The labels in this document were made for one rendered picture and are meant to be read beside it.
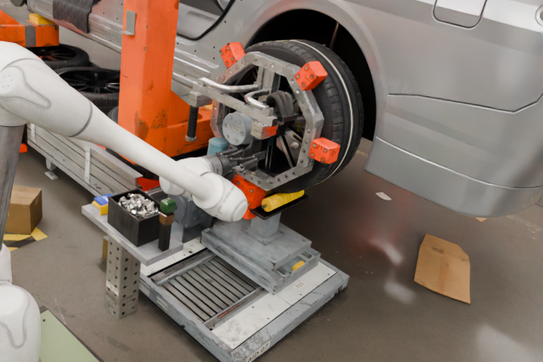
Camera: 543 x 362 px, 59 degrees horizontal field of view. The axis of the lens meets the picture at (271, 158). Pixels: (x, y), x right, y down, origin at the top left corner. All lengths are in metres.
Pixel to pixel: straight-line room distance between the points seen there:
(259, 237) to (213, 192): 1.02
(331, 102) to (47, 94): 1.10
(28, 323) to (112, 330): 0.85
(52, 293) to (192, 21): 2.24
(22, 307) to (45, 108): 0.51
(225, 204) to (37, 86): 0.59
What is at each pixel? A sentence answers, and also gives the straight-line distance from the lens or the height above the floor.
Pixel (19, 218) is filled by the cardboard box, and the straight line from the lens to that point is 2.67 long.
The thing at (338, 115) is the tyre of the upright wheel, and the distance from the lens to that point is 1.88.
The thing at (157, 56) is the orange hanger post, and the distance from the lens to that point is 2.09.
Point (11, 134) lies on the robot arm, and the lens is 1.28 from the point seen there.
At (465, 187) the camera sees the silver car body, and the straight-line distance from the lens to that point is 1.89.
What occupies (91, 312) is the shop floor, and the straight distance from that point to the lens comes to 2.24.
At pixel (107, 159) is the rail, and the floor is 0.39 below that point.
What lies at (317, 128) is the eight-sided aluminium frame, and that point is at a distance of 1.85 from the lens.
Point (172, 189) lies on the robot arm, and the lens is 1.45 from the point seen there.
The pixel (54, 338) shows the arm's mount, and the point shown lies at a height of 0.38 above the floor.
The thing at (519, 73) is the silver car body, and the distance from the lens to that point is 1.77.
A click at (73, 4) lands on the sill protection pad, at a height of 0.93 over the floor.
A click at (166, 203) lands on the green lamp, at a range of 1.70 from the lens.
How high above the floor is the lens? 1.54
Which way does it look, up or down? 24 degrees down
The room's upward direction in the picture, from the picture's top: 11 degrees clockwise
